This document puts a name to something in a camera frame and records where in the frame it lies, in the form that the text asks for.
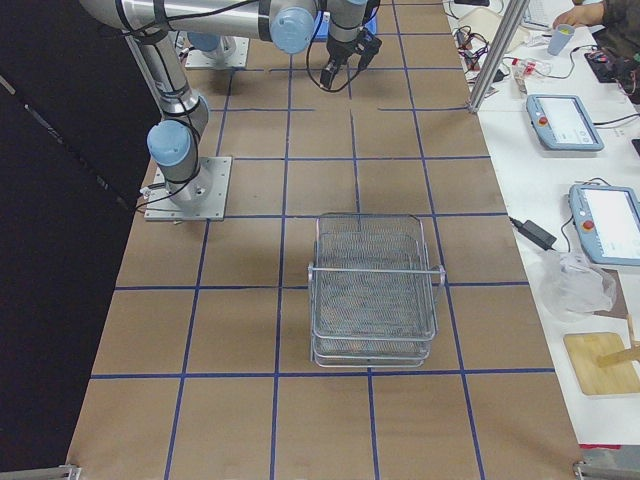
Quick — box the wooden board stand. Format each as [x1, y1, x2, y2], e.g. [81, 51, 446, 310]
[563, 315, 639, 396]

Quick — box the lower blue teach pendant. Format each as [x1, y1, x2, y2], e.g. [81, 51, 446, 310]
[568, 184, 639, 266]

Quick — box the silver wire mesh shelf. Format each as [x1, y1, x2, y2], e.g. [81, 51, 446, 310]
[308, 213, 446, 368]

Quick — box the clear plastic bag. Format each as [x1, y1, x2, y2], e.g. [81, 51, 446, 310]
[538, 251, 617, 319]

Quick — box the upper blue teach pendant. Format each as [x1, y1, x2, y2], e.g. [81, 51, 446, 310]
[525, 94, 604, 152]

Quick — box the black power adapter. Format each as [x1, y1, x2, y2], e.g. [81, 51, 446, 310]
[517, 220, 557, 251]

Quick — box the beige box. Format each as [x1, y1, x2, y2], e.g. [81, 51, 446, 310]
[459, 7, 530, 52]

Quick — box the light blue cup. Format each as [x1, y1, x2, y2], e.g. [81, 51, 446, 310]
[547, 24, 575, 56]

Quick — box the blue teach pendant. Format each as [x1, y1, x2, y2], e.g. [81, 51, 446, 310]
[568, 184, 639, 266]
[525, 94, 604, 152]

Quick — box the aluminium frame post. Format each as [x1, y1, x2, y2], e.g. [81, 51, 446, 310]
[467, 0, 529, 113]

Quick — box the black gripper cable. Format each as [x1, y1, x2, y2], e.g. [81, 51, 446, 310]
[305, 14, 369, 93]

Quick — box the person's hand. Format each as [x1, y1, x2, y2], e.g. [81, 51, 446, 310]
[552, 3, 605, 28]

